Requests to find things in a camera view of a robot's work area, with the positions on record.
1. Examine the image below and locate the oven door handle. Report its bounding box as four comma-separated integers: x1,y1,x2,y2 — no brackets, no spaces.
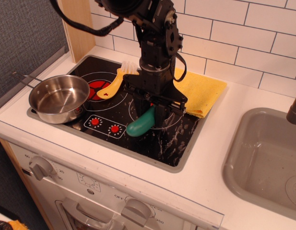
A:
61,198,126,230

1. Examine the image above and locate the grey toy sink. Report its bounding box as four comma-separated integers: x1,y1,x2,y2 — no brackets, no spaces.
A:
223,108,296,220

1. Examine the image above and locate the yellow cloth napkin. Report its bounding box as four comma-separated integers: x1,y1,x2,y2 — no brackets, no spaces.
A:
174,71,227,118

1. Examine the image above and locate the grey oven knob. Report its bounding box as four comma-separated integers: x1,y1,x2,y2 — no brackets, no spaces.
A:
121,199,152,227

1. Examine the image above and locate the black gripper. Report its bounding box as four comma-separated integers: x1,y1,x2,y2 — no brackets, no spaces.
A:
123,67,188,127

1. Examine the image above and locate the right red stove knob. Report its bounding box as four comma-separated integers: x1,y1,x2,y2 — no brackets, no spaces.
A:
110,125,120,133

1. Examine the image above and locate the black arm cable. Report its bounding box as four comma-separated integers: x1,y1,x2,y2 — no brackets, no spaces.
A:
49,0,188,83

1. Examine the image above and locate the left red stove knob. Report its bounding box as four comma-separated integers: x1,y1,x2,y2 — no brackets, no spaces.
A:
91,118,100,126

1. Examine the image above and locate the grey timer knob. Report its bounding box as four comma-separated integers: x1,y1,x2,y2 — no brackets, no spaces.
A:
29,156,53,181

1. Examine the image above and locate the red stove knob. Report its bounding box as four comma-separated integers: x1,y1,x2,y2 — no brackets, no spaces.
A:
91,118,100,126
110,125,120,133

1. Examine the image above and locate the black toy stovetop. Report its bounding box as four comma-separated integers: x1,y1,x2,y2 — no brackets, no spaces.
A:
55,55,205,173

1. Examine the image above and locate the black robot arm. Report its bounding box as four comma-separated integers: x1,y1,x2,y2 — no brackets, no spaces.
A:
97,0,188,127

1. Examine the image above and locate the yellow dish brush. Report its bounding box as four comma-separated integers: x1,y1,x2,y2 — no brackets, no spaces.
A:
97,61,139,100

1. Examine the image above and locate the orange object at corner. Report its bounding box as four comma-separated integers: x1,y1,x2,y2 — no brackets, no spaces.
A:
0,220,28,230

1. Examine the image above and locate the green toy cucumber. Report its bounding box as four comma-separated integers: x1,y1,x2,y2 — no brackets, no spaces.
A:
126,106,155,137

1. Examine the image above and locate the stainless steel pot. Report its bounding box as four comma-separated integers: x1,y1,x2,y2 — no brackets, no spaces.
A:
12,72,90,124

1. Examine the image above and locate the wooden side panel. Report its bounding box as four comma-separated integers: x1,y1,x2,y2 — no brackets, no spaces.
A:
58,0,95,63

